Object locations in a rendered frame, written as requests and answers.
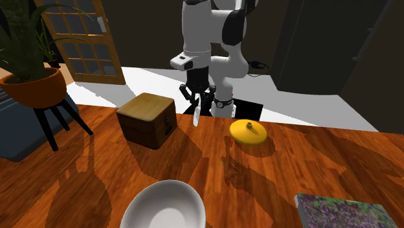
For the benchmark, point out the small green potted plant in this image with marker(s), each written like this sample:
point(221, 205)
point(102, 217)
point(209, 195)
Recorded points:
point(47, 47)

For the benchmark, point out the book with purple flower cover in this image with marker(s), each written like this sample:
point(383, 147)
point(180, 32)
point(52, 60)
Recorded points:
point(341, 213)

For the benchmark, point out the white knife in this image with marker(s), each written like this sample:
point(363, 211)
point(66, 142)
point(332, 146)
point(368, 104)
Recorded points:
point(196, 113)

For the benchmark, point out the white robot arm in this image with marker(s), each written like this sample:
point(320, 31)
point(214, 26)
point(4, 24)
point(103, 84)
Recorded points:
point(195, 28)

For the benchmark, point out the white bowl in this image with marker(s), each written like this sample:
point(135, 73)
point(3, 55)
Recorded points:
point(164, 208)

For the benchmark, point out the large plant in orange pot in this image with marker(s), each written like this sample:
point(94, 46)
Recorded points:
point(34, 90)

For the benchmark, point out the wooden door with glass panes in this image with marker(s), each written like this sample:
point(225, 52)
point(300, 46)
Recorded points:
point(94, 41)

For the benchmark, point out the yellow lid with knob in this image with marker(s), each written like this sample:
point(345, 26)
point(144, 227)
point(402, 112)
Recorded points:
point(247, 134)

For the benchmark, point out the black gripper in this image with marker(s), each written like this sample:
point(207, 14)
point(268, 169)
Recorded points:
point(198, 78)

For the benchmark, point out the dark tall cabinet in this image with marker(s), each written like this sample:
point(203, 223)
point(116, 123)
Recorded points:
point(315, 44)

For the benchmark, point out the black plant stool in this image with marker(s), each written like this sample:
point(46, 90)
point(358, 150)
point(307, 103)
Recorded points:
point(47, 126)

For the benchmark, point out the brown wooden box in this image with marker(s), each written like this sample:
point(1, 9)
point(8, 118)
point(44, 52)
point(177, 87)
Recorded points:
point(145, 121)

